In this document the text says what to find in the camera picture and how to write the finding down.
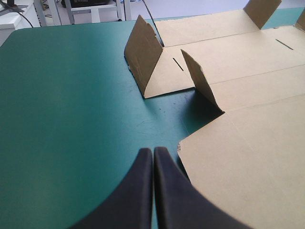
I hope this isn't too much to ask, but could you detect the black cable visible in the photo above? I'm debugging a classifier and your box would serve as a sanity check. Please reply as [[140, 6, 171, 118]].
[[142, 0, 165, 47]]

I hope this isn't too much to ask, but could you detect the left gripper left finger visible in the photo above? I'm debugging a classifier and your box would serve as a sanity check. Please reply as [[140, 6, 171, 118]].
[[70, 147, 153, 229]]

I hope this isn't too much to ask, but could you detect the grey metal rack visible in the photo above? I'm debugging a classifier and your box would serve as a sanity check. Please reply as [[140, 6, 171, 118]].
[[35, 0, 132, 26]]

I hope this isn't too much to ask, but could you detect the white cabinet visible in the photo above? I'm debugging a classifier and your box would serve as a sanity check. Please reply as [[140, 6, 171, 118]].
[[0, 4, 41, 47]]

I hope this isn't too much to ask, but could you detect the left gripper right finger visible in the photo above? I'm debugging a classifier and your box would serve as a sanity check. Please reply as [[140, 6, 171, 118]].
[[154, 146, 250, 229]]

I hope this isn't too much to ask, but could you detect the brown cardboard box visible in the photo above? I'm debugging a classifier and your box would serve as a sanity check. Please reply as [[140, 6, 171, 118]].
[[123, 0, 305, 229]]

